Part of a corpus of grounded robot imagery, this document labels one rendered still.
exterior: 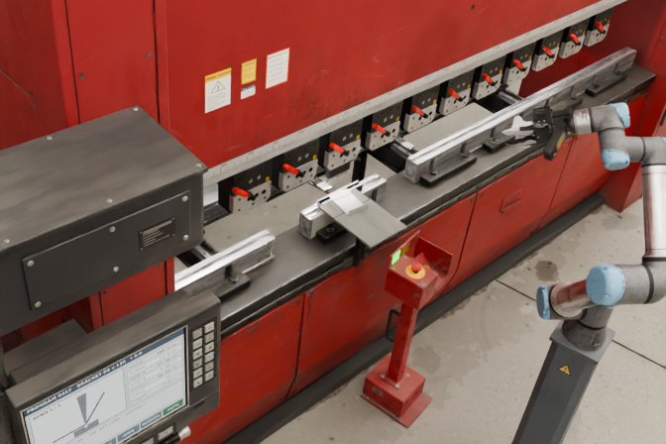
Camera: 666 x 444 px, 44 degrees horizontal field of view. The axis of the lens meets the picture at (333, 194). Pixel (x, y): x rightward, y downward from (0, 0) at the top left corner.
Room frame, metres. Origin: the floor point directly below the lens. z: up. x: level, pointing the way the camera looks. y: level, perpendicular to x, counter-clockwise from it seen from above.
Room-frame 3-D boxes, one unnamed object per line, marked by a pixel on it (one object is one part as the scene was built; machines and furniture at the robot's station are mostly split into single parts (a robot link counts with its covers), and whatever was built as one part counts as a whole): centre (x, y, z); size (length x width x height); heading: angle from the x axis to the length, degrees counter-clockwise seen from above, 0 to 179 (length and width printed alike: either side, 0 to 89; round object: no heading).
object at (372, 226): (2.23, -0.11, 1.00); 0.26 x 0.18 x 0.01; 47
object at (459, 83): (2.75, -0.40, 1.26); 0.15 x 0.09 x 0.17; 137
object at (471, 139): (3.26, -0.87, 0.92); 1.67 x 0.06 x 0.10; 137
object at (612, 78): (3.62, -1.28, 0.89); 0.30 x 0.05 x 0.03; 137
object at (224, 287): (1.86, 0.36, 0.89); 0.30 x 0.05 x 0.03; 137
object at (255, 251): (1.93, 0.37, 0.92); 0.50 x 0.06 x 0.10; 137
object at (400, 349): (2.26, -0.36, 0.39); 0.05 x 0.05 x 0.54; 57
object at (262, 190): (2.02, 0.28, 1.26); 0.15 x 0.09 x 0.17; 137
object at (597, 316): (2.01, -0.92, 0.94); 0.13 x 0.12 x 0.14; 100
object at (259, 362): (2.78, -0.48, 0.42); 3.00 x 0.21 x 0.83; 137
